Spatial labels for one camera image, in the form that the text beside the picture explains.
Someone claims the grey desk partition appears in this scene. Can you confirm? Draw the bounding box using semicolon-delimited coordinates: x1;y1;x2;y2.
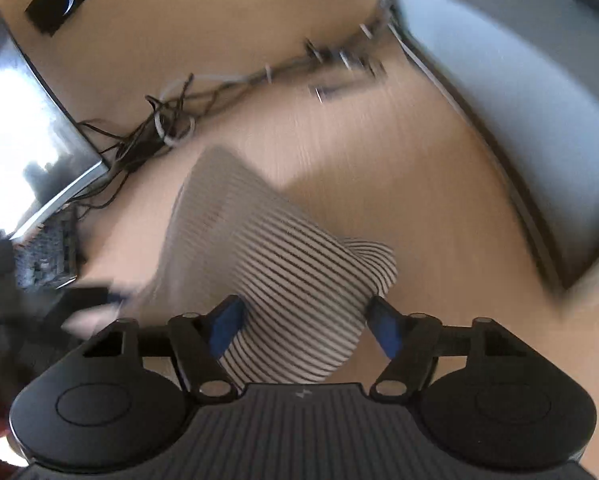
379;0;599;293

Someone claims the black keyboard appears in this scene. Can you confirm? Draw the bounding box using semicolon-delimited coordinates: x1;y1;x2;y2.
12;207;82;291

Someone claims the grey cable with connectors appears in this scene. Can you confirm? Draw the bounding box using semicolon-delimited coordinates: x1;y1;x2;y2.
259;22;395;107

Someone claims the computer monitor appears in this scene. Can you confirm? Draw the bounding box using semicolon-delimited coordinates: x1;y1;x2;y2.
0;0;111;241

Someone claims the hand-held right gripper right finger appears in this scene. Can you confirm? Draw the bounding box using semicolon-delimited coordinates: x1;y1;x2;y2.
366;295;530;403

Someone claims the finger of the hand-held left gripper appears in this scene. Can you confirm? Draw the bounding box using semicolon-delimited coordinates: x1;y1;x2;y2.
62;284;128;309

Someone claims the black cable tangle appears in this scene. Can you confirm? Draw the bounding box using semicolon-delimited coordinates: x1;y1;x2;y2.
76;74;240;213

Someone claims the striped white shirt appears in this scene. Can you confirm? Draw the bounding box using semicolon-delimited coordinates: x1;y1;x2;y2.
139;146;399;385

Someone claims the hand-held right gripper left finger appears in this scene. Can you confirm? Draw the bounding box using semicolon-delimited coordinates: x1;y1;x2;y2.
79;295;246;403

